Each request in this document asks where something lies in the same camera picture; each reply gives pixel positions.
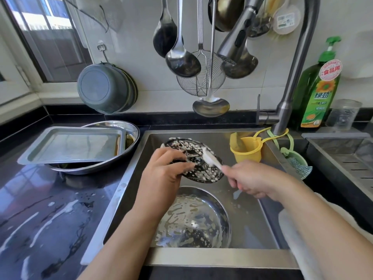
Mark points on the person's right hand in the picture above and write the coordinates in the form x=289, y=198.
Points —
x=256, y=179

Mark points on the person's left hand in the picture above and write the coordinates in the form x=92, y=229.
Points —
x=157, y=186

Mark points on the black round steamer rack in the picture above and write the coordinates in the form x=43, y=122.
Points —
x=204, y=169

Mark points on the white cleaning brush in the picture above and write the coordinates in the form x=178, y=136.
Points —
x=210, y=157

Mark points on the round steel pan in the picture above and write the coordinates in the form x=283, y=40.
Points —
x=195, y=221

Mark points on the rectangular steel tray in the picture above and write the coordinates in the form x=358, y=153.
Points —
x=70, y=145

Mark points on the person's right forearm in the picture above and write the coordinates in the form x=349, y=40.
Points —
x=329, y=236

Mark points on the yellow hanging sink cup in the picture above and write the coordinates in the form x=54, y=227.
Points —
x=245, y=149

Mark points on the stainless steel sink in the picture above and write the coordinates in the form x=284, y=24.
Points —
x=262, y=218

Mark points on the green hanging sponge holder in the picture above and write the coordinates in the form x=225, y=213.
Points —
x=298, y=164

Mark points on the round steel basin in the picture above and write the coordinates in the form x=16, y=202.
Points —
x=134, y=134

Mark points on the white dish rag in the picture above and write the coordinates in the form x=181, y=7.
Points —
x=297, y=242

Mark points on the dark green hanging basin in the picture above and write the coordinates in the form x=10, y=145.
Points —
x=134, y=90

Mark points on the green dish soap bottle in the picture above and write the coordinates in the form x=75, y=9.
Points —
x=317, y=96

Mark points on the clear plastic cup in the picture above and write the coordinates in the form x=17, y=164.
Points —
x=344, y=114

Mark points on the grey hanging basin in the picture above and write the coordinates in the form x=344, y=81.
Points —
x=104, y=88

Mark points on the steel soup ladle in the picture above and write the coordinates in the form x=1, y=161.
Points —
x=183, y=62

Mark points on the steel gooseneck faucet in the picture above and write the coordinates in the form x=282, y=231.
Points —
x=306, y=55

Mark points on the hanging steel ladles and skimmer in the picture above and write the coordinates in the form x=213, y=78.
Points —
x=165, y=35

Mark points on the white dish brush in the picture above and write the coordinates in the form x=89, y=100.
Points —
x=287, y=21

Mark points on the yellow dish brush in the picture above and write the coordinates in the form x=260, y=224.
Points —
x=274, y=5

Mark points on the white hanging cloth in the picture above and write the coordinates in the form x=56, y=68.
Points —
x=96, y=8

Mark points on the steel wall hook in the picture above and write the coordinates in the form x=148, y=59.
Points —
x=102, y=52

